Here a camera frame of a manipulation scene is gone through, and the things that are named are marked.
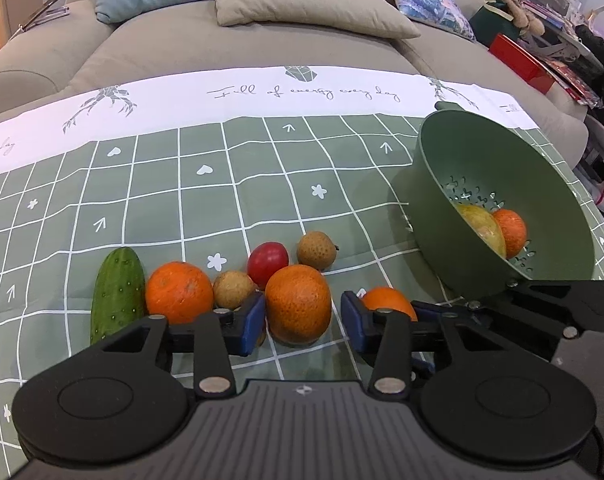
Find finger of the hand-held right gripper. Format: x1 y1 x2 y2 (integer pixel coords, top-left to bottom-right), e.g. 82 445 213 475
412 279 604 339
469 320 564 363

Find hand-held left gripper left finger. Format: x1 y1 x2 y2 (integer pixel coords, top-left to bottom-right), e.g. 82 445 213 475
90 291 268 400

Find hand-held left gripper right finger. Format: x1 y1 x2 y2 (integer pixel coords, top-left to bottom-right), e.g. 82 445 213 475
340 290 485 400

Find round brown fruit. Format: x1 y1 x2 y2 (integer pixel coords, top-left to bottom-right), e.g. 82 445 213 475
296 231 340 271
212 270 257 311

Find orange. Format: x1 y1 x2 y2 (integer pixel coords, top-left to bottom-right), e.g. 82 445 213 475
492 209 528 260
265 264 333 346
145 261 215 325
360 287 419 322

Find red tomato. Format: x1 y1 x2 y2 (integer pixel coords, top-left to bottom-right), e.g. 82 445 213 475
247 242 290 291

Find green colander bowl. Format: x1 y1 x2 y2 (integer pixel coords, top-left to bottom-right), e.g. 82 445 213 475
411 101 597 298

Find green cucumber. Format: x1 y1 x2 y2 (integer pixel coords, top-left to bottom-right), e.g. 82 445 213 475
90 248 147 346

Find yellow pear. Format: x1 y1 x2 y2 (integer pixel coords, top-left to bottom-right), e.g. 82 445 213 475
454 203 508 260

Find green checked tablecloth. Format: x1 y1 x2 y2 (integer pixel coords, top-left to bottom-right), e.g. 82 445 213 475
0 64 604 466

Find white chair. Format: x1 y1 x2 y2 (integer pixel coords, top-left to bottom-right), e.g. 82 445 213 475
584 114 604 163

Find red box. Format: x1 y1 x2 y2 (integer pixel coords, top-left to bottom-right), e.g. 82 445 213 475
488 32 555 93

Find stack of magazines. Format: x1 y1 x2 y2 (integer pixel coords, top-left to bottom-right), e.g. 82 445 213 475
542 52 604 109

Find beige sofa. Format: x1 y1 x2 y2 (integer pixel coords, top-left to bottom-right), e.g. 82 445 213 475
0 0 590 171

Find dark green bag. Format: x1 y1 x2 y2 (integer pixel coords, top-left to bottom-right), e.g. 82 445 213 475
469 2 520 51

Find beige plush toy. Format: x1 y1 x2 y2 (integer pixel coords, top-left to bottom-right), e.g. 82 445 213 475
489 0 545 36

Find beige pillow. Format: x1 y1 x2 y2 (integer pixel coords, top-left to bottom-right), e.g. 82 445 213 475
214 0 422 41

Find phone on clear stand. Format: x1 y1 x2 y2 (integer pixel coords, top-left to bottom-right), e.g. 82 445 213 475
19 0 70 31

